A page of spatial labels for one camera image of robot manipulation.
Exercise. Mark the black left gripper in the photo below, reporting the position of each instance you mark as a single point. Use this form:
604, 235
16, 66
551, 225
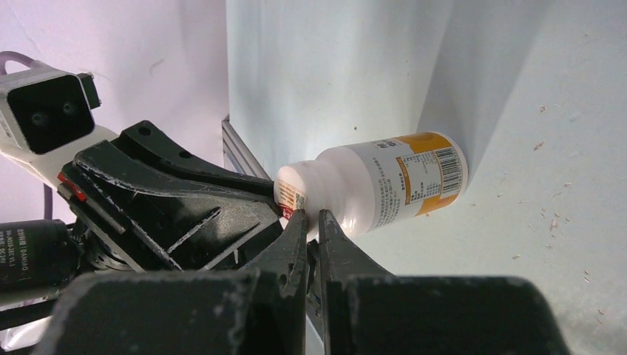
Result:
144, 203

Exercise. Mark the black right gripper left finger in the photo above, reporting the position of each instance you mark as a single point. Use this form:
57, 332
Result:
258, 309

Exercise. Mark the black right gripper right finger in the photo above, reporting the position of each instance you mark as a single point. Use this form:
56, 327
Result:
368, 310

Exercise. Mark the white pill bottle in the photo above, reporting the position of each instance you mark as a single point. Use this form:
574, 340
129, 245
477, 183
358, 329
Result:
375, 183

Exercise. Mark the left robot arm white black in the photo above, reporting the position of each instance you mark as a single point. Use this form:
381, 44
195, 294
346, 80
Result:
39, 258

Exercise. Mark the left aluminium corner post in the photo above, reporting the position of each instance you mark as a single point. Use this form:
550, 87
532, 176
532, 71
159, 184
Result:
237, 156

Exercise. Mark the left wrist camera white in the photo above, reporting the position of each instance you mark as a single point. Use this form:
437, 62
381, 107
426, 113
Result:
46, 120

